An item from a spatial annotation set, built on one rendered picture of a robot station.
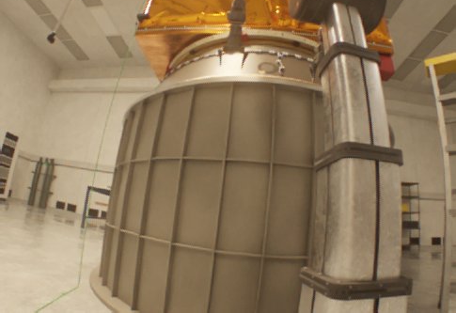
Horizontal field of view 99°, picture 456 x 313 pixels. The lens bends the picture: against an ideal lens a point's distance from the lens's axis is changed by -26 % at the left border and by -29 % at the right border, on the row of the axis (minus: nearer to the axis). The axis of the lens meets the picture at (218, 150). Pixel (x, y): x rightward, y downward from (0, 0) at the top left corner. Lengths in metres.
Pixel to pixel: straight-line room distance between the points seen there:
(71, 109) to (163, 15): 7.83
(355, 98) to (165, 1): 1.86
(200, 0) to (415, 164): 8.08
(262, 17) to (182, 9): 0.59
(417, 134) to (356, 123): 9.00
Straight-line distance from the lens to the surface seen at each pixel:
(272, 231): 1.05
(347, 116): 0.44
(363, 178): 0.41
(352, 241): 0.39
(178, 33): 1.92
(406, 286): 0.45
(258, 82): 1.18
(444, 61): 1.82
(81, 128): 8.98
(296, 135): 1.14
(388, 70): 2.01
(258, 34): 1.71
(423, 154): 9.32
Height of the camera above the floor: 0.51
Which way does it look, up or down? 16 degrees up
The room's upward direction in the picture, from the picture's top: 7 degrees clockwise
